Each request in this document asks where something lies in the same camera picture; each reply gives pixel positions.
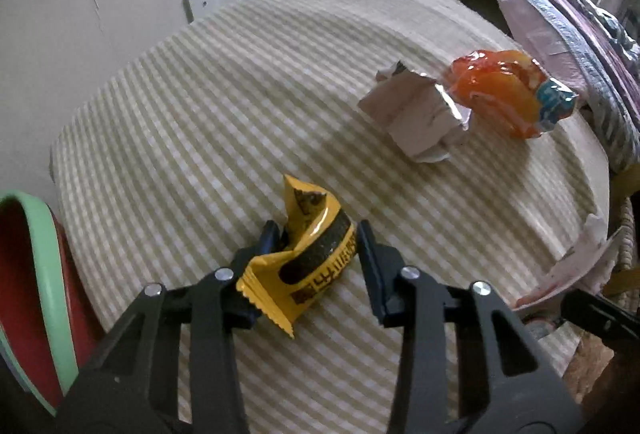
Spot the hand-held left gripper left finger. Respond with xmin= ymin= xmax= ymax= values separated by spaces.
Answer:
xmin=55 ymin=220 xmax=282 ymax=434

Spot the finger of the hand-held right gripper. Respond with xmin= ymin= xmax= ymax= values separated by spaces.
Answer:
xmin=560 ymin=289 xmax=640 ymax=341

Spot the blue grey patterned quilt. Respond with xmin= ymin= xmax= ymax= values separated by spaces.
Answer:
xmin=485 ymin=0 xmax=640 ymax=175

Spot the yellow snack wrapper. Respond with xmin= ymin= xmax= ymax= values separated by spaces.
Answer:
xmin=235 ymin=174 xmax=359 ymax=340

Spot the crumpled white paper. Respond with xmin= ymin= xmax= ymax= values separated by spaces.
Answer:
xmin=515 ymin=213 xmax=623 ymax=310

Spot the crumpled silver wrapper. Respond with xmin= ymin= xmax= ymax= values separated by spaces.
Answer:
xmin=357 ymin=61 xmax=473 ymax=163

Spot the orange snack wrapper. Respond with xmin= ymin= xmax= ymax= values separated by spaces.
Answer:
xmin=447 ymin=48 xmax=580 ymax=140

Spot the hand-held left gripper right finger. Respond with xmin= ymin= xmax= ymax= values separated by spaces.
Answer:
xmin=357 ymin=219 xmax=586 ymax=434

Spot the checkered beige tablecloth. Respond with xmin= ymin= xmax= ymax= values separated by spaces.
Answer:
xmin=50 ymin=0 xmax=613 ymax=434

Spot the green bin with red inside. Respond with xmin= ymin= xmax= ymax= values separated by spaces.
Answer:
xmin=0 ymin=191 xmax=107 ymax=417

